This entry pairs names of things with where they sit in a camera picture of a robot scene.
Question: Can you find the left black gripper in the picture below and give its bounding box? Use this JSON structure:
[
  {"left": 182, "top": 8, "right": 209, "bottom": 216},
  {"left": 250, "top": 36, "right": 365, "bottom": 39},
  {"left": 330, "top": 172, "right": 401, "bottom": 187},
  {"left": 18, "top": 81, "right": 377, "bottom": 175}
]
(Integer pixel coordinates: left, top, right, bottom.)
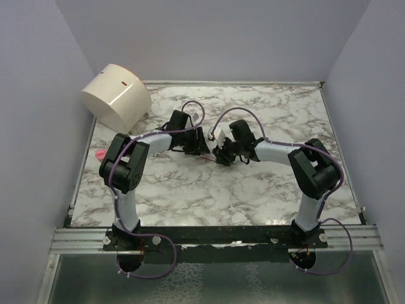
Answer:
[{"left": 179, "top": 127, "right": 209, "bottom": 155}]

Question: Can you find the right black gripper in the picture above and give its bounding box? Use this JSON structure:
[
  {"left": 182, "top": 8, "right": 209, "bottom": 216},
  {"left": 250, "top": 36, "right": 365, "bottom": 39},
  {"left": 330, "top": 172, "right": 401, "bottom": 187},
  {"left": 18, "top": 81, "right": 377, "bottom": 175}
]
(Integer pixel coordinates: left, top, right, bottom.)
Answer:
[{"left": 213, "top": 136, "right": 243, "bottom": 167}]

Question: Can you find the red white staple box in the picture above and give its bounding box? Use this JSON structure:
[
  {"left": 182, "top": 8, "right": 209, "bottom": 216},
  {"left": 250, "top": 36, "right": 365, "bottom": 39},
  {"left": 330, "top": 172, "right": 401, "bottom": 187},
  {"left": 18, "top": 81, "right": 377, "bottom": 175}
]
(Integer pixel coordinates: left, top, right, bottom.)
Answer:
[{"left": 200, "top": 153, "right": 216, "bottom": 162}]

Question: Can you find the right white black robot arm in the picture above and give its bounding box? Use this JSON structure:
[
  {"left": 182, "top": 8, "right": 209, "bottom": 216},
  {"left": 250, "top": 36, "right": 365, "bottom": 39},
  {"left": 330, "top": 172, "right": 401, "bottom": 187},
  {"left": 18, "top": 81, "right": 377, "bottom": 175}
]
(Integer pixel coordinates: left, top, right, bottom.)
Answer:
[{"left": 208, "top": 120, "right": 344, "bottom": 248}]

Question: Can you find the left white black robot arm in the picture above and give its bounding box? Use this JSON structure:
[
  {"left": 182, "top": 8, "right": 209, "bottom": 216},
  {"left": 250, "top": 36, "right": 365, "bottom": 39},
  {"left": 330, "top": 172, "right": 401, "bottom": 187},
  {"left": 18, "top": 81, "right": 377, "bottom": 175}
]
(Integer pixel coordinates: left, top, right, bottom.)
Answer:
[{"left": 99, "top": 110, "right": 209, "bottom": 250}]

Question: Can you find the cream round bread box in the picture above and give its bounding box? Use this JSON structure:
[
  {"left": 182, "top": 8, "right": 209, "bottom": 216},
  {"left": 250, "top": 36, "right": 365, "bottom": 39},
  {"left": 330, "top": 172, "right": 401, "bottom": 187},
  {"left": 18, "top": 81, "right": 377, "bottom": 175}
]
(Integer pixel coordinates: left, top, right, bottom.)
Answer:
[{"left": 80, "top": 64, "right": 152, "bottom": 134}]

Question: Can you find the pink capped bottle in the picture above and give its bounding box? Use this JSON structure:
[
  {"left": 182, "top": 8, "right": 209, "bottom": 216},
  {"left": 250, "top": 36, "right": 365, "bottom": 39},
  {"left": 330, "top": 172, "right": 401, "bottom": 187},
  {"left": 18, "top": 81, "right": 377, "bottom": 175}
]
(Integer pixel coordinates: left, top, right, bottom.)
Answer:
[{"left": 95, "top": 149, "right": 107, "bottom": 162}]

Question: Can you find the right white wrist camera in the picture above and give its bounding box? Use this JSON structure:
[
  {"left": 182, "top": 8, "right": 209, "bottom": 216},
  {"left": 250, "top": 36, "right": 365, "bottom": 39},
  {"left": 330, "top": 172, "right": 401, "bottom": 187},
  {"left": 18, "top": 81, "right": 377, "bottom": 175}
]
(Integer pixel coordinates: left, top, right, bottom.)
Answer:
[{"left": 207, "top": 126, "right": 227, "bottom": 150}]

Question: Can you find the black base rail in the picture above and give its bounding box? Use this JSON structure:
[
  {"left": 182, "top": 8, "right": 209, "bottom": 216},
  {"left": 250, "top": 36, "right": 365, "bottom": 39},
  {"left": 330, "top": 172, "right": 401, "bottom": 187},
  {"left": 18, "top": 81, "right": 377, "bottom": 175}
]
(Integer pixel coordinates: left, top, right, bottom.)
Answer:
[{"left": 103, "top": 225, "right": 328, "bottom": 264}]

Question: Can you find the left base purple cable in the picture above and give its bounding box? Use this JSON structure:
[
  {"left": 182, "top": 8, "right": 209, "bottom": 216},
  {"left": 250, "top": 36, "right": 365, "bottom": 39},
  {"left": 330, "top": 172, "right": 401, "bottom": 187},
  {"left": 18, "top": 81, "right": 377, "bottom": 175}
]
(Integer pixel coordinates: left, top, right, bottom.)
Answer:
[{"left": 116, "top": 232, "right": 178, "bottom": 280}]

